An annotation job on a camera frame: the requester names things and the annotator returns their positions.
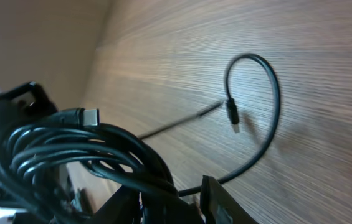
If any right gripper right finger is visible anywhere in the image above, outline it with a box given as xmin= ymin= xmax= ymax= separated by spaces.
xmin=200 ymin=175 xmax=258 ymax=224

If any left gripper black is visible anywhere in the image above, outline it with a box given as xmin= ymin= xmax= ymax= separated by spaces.
xmin=0 ymin=82 xmax=57 ymax=129

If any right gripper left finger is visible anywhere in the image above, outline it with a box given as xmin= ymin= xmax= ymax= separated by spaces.
xmin=91 ymin=186 xmax=141 ymax=224

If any black cable bundle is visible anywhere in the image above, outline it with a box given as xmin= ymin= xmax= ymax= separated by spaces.
xmin=0 ymin=52 xmax=282 ymax=224

